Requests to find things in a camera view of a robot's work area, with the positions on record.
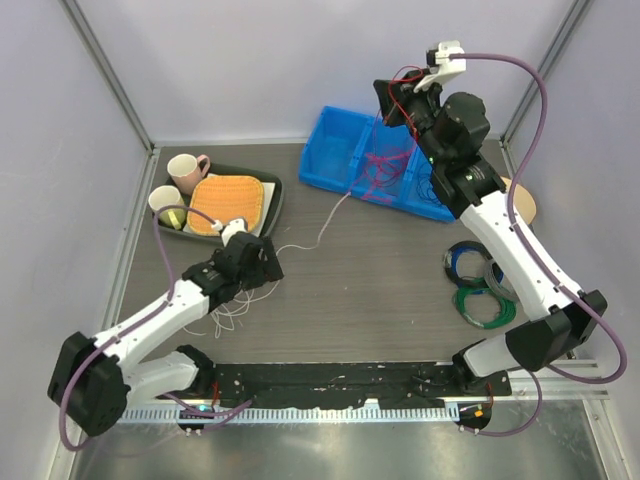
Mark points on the aluminium frame post right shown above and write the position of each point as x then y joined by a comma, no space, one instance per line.
568,27

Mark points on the blue three-compartment plastic bin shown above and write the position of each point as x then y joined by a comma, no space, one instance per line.
354,153

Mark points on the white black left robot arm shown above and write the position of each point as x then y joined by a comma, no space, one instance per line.
96,378

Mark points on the beige decorated ceramic plate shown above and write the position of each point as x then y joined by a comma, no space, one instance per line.
524,204

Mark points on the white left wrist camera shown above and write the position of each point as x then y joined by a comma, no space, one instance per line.
227,231

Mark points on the pink ceramic mug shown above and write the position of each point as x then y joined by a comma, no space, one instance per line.
187,171

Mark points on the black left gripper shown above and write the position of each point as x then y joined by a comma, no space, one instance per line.
271,270

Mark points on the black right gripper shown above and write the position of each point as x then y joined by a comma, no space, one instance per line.
390,109

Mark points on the slotted cable duct rail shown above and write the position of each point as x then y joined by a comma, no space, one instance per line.
165,413

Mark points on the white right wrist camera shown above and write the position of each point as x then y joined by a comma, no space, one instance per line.
443,65

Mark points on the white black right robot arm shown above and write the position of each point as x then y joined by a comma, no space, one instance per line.
561,315

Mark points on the yellow green ceramic mug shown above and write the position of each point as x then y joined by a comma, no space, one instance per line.
167,204

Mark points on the aluminium frame post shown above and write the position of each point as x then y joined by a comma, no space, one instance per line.
100,59
568,27

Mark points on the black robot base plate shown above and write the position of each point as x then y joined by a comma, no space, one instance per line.
339,386

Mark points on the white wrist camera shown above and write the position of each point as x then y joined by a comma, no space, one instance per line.
227,231
443,65

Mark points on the aluminium frame post left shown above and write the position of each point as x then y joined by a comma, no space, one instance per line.
100,59

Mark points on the orange woven mat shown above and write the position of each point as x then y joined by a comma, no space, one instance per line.
226,200

